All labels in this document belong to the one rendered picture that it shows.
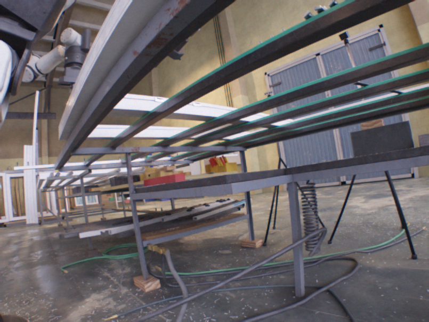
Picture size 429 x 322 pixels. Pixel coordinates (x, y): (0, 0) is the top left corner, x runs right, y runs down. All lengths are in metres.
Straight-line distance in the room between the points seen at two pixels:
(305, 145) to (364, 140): 6.44
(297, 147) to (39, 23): 7.22
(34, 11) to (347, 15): 0.73
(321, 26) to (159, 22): 0.30
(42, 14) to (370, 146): 1.14
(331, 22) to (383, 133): 0.57
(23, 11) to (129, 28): 0.36
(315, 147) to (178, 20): 6.96
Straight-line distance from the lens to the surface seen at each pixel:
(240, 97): 8.58
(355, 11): 0.49
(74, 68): 1.00
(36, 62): 1.19
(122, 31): 0.49
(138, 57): 0.46
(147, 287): 1.43
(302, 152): 7.44
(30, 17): 0.77
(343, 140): 6.94
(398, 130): 0.97
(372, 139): 0.98
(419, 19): 7.04
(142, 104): 0.95
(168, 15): 0.39
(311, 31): 0.51
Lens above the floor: 0.57
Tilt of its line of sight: 3 degrees up
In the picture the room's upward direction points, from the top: 7 degrees counter-clockwise
